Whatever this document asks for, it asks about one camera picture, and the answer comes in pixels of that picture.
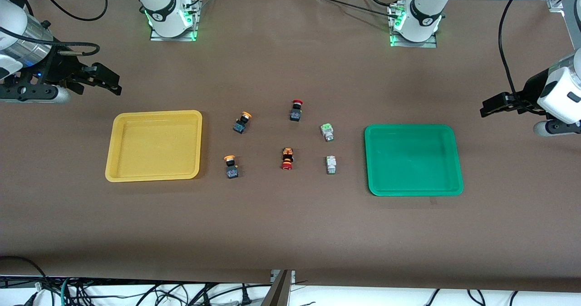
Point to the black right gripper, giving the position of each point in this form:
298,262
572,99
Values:
58,70

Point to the yellow plastic tray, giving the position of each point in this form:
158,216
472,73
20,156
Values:
154,147

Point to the brown table leg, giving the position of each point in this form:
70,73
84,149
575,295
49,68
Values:
277,292

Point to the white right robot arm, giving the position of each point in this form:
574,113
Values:
159,6

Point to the red button black base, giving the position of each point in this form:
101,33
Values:
296,113

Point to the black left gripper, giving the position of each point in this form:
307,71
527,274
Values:
530,91

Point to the white switch component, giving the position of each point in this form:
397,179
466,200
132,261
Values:
331,164

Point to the black power plug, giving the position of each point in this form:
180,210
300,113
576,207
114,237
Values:
246,299

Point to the green push button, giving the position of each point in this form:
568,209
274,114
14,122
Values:
327,132

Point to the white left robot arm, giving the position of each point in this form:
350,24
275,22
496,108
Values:
424,11

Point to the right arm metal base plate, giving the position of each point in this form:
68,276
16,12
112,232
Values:
193,22

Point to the red button orange base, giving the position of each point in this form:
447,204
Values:
287,157

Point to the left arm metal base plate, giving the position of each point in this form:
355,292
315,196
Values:
429,44

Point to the brown table mat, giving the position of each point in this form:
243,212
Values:
290,229

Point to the yellow push button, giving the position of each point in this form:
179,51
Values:
240,125
232,170

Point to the white table bracket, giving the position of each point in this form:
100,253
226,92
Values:
292,276

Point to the green plastic tray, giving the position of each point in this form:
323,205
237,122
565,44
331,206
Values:
413,160

